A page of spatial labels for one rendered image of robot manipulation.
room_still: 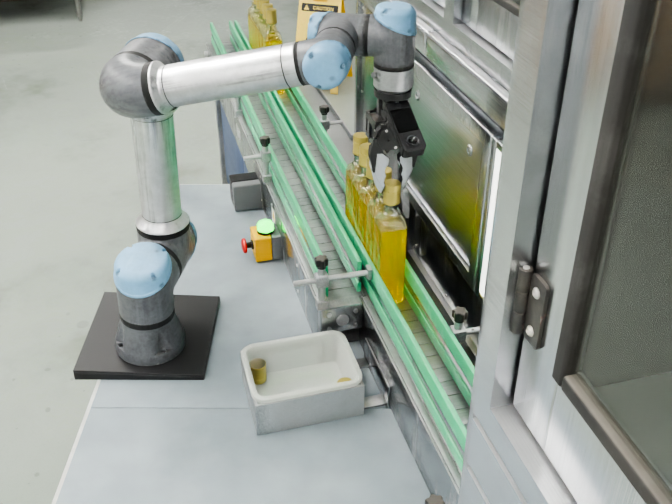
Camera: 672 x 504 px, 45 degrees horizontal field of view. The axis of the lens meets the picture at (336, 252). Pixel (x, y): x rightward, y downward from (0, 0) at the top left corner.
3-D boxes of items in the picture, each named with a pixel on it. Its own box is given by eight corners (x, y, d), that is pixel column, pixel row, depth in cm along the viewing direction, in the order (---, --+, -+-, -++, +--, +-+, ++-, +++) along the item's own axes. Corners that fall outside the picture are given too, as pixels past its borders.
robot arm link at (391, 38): (373, -2, 146) (419, 0, 145) (371, 56, 152) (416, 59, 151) (367, 10, 140) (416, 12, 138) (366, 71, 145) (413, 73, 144)
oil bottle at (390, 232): (404, 302, 173) (408, 216, 161) (379, 306, 172) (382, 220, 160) (395, 287, 178) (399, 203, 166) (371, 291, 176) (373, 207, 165)
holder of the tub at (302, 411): (389, 409, 164) (390, 380, 160) (257, 435, 158) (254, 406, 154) (364, 356, 178) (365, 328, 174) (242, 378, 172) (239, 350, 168)
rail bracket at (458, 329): (484, 366, 156) (492, 311, 149) (451, 372, 155) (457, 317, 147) (476, 353, 159) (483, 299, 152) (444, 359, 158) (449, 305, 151)
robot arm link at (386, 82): (420, 70, 146) (377, 74, 144) (418, 94, 149) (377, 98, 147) (405, 57, 152) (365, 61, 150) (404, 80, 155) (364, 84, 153)
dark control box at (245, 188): (262, 209, 232) (261, 183, 228) (235, 213, 230) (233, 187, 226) (257, 196, 239) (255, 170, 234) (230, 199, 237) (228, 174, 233)
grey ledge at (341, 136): (404, 249, 208) (406, 211, 202) (371, 254, 206) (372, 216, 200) (314, 109, 285) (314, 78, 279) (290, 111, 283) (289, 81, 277)
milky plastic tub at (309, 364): (365, 413, 163) (366, 380, 158) (256, 434, 158) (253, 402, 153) (341, 358, 177) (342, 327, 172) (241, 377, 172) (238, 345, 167)
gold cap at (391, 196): (402, 204, 161) (403, 185, 158) (386, 207, 160) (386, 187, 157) (396, 196, 163) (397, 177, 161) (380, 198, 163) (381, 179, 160)
